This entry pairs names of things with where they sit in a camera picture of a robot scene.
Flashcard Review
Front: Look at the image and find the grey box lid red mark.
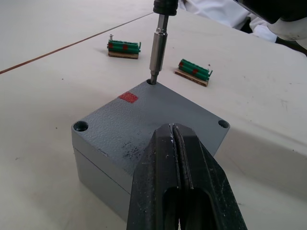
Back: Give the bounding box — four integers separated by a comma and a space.
71, 80, 231, 193

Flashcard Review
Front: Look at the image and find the green screw holder on cardboard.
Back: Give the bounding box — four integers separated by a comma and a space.
174, 58, 213, 88
106, 39, 142, 60

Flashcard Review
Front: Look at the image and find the grey metal box base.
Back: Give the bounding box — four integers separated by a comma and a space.
73, 147, 133, 222

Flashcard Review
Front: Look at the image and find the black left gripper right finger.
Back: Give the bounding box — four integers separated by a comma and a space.
172, 122, 248, 230

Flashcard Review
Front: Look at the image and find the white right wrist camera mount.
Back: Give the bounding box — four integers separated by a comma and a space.
267, 13, 307, 42

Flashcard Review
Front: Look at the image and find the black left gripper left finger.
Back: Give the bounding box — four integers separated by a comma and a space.
126, 122, 181, 230

